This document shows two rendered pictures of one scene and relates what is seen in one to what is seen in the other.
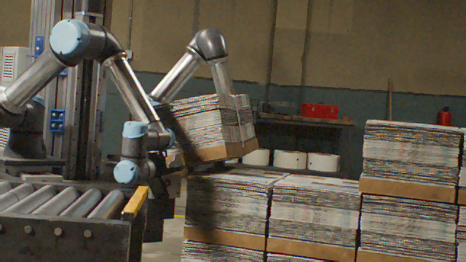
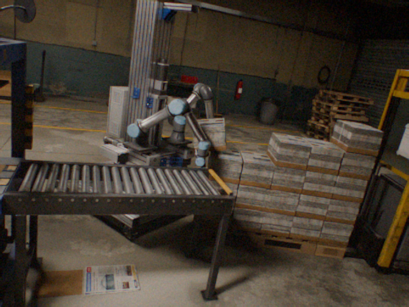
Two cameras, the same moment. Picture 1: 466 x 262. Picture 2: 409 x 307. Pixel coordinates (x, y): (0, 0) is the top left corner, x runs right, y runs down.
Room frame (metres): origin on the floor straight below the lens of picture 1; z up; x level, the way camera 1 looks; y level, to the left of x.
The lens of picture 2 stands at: (-0.31, 1.09, 1.66)
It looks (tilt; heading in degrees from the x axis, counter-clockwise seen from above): 16 degrees down; 341
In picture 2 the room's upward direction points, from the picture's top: 10 degrees clockwise
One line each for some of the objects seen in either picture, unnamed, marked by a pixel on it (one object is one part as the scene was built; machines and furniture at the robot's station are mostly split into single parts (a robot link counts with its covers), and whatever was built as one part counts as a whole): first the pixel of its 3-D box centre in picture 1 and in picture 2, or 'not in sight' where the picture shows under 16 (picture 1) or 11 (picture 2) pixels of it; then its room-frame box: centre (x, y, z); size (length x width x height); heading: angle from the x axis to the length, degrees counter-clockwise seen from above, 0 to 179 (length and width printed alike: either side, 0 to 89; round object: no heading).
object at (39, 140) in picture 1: (25, 143); (140, 139); (2.51, 0.72, 0.87); 0.15 x 0.15 x 0.10
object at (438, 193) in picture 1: (406, 183); (285, 159); (2.29, -0.62, 0.86); 0.38 x 0.29 x 0.04; 165
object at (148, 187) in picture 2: not in sight; (146, 183); (1.77, 0.75, 0.77); 0.47 x 0.05 x 0.05; 2
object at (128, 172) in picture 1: (132, 171); (200, 160); (2.11, 0.28, 0.85); 0.11 x 0.08 x 0.09; 161
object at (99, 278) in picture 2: not in sight; (112, 277); (1.77, 0.91, 0.01); 0.37 x 0.28 x 0.01; 92
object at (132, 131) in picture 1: (137, 140); (202, 148); (2.13, 0.27, 0.94); 0.11 x 0.08 x 0.11; 151
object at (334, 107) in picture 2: not in sight; (338, 117); (7.26, -5.21, 0.65); 1.33 x 0.94 x 1.30; 96
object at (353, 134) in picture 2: not in sight; (339, 189); (2.13, -1.19, 0.65); 0.39 x 0.30 x 1.29; 164
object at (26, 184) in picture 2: not in sight; (28, 179); (1.74, 1.47, 0.77); 0.47 x 0.05 x 0.05; 2
